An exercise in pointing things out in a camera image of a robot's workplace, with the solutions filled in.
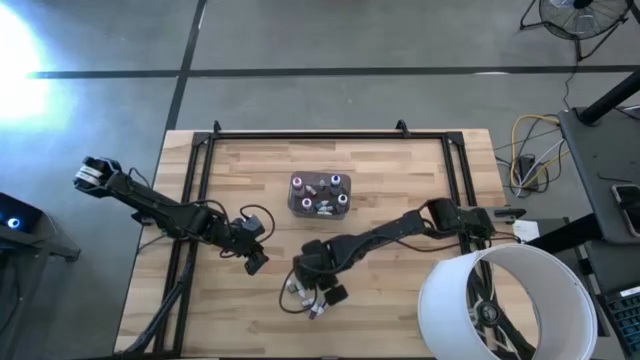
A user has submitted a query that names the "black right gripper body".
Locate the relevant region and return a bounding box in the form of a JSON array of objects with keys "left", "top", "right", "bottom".
[{"left": 292, "top": 239, "right": 349, "bottom": 307}]

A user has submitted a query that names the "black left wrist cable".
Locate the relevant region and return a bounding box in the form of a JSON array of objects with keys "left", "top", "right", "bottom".
[{"left": 219, "top": 203, "right": 277, "bottom": 260}]

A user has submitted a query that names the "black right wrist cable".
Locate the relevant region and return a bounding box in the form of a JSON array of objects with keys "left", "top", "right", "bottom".
[{"left": 278, "top": 267, "right": 321, "bottom": 316}]

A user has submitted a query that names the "backlit black keyboard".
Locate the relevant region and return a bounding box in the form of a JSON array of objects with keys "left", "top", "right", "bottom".
[{"left": 596, "top": 284, "right": 640, "bottom": 360}]

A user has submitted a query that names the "black floor fan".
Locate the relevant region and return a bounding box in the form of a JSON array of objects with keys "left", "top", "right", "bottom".
[{"left": 518, "top": 0, "right": 637, "bottom": 63}]

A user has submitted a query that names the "black device with blue light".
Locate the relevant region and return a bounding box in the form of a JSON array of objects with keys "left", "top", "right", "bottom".
[{"left": 0, "top": 192, "right": 45, "bottom": 236}]

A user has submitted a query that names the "black smartphone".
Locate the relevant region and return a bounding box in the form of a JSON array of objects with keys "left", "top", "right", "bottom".
[{"left": 611, "top": 183, "right": 640, "bottom": 239}]

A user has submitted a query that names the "large white cylinder shade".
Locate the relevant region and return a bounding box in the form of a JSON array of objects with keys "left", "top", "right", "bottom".
[{"left": 417, "top": 241, "right": 600, "bottom": 360}]

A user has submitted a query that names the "white paper tag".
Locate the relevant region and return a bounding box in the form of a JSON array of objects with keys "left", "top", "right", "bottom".
[{"left": 512, "top": 218, "right": 541, "bottom": 244}]

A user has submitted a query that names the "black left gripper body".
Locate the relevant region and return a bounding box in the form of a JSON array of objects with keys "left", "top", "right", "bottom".
[{"left": 218, "top": 222, "right": 270, "bottom": 276}]

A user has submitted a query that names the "black power adapter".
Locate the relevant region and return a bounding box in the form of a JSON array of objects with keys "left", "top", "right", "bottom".
[{"left": 517, "top": 154, "right": 540, "bottom": 192}]

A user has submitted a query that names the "translucent grey plastic bin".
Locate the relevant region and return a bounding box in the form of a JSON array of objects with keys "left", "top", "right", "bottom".
[{"left": 287, "top": 170, "right": 353, "bottom": 222}]

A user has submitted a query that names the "black pole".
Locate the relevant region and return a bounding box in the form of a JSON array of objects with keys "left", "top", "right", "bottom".
[{"left": 578, "top": 68, "right": 640, "bottom": 127}]

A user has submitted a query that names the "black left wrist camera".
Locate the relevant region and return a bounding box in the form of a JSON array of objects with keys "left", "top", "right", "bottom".
[{"left": 239, "top": 213, "right": 267, "bottom": 237}]

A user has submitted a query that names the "black stand base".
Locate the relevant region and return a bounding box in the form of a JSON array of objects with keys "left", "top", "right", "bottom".
[{"left": 467, "top": 257, "right": 539, "bottom": 360}]

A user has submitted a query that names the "black aluminium rig frame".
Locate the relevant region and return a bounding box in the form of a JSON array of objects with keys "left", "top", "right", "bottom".
[{"left": 113, "top": 118, "right": 539, "bottom": 360}]

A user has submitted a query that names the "yellow cable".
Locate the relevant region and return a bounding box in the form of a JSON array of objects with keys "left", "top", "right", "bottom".
[{"left": 508, "top": 113, "right": 571, "bottom": 190}]

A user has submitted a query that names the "grey desk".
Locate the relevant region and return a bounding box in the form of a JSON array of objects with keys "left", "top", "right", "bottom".
[{"left": 557, "top": 106, "right": 640, "bottom": 246}]

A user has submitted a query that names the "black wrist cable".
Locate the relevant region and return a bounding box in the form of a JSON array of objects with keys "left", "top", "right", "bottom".
[
  {"left": 219, "top": 203, "right": 277, "bottom": 260},
  {"left": 278, "top": 267, "right": 321, "bottom": 316}
]

